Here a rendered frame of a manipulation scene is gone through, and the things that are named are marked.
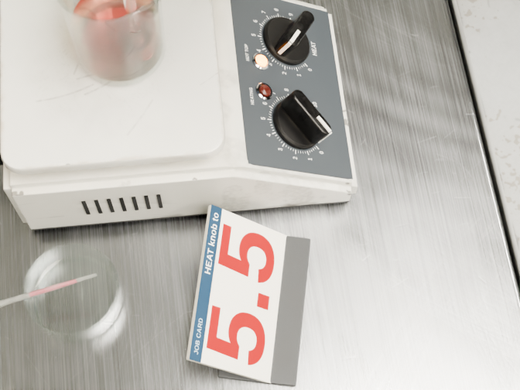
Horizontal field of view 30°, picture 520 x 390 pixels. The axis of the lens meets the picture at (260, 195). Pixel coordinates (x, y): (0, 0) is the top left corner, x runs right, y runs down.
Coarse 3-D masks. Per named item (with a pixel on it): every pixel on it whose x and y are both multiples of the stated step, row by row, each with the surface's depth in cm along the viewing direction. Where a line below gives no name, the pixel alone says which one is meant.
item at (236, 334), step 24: (240, 240) 56; (264, 240) 57; (216, 264) 55; (240, 264) 56; (264, 264) 57; (216, 288) 54; (240, 288) 55; (264, 288) 57; (216, 312) 54; (240, 312) 55; (264, 312) 56; (216, 336) 53; (240, 336) 55; (264, 336) 56; (216, 360) 53; (240, 360) 54; (264, 360) 55
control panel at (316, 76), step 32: (256, 0) 59; (256, 32) 58; (320, 32) 61; (256, 64) 57; (320, 64) 60; (256, 96) 56; (320, 96) 59; (256, 128) 55; (256, 160) 54; (288, 160) 55; (320, 160) 57
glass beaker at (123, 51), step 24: (72, 0) 51; (72, 24) 48; (96, 24) 47; (120, 24) 47; (144, 24) 48; (96, 48) 49; (120, 48) 49; (144, 48) 50; (96, 72) 52; (120, 72) 51; (144, 72) 52
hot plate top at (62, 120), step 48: (0, 0) 55; (48, 0) 55; (192, 0) 55; (0, 48) 54; (48, 48) 54; (192, 48) 54; (0, 96) 53; (48, 96) 53; (96, 96) 53; (144, 96) 53; (192, 96) 53; (0, 144) 52; (48, 144) 52; (96, 144) 52; (144, 144) 52; (192, 144) 52
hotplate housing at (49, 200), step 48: (288, 0) 60; (336, 48) 61; (240, 96) 55; (240, 144) 54; (48, 192) 53; (96, 192) 53; (144, 192) 54; (192, 192) 55; (240, 192) 56; (288, 192) 56; (336, 192) 57
